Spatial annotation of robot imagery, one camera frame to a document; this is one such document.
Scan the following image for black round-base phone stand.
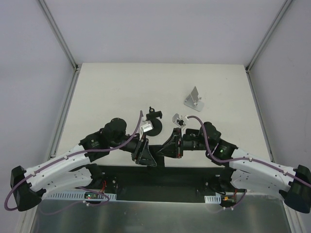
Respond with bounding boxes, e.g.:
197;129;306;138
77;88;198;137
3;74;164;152
140;106;162;138

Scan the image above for black smartphone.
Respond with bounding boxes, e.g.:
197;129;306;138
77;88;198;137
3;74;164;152
149;145;165;168

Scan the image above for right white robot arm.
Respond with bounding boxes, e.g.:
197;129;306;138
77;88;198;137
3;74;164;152
156;122;311;214

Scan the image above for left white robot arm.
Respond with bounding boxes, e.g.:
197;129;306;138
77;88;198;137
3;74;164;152
4;118;155;212

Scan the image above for silver folding phone stand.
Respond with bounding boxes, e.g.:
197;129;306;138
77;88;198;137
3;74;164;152
184;86;204;112

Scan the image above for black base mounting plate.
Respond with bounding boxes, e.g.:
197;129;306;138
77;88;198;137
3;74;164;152
85;165;245;203

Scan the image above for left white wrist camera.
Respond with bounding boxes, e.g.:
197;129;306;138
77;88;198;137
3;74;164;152
139;121;154;134

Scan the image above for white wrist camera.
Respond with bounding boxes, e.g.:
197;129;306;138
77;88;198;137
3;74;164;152
172;113;189;128
139;121;154;134

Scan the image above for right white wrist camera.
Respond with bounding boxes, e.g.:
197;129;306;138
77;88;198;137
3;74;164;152
172;113;189;128

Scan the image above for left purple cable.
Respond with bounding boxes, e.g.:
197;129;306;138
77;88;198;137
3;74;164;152
4;110;144;211

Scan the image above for right white cable duct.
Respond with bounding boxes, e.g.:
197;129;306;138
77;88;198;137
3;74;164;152
204;195;222;204

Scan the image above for white cable duct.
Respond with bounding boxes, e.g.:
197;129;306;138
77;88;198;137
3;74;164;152
204;195;222;204
46;191;117;201

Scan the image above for left white cable duct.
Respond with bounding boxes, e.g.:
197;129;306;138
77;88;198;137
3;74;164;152
46;191;117;201

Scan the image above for left aluminium frame post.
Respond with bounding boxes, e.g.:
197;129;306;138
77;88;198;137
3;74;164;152
36;0;82;71

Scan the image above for aluminium frame post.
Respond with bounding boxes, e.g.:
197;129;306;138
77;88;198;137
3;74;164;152
244;0;294;72
36;0;82;71

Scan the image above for right aluminium frame post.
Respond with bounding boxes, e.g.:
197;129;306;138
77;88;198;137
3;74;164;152
244;0;294;72

